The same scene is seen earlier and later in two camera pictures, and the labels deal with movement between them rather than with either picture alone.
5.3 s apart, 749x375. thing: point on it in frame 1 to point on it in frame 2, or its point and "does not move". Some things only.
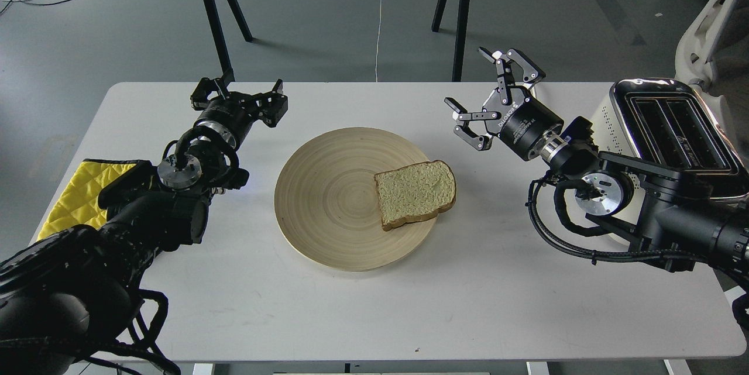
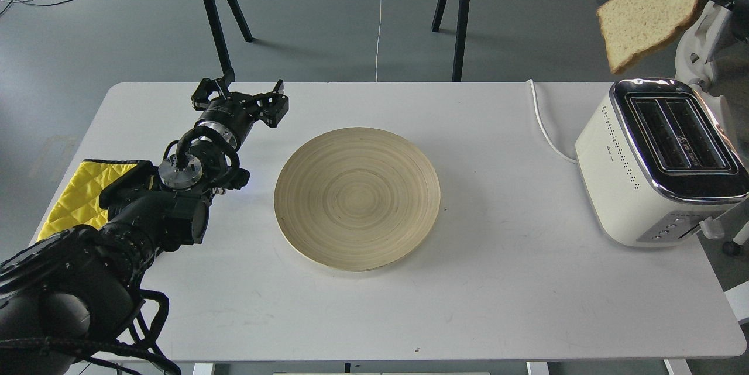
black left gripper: x=232 y=113 does not move
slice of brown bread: x=415 y=191 to x=652 y=10
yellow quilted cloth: x=79 y=203 does not move
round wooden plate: x=327 y=206 does not move
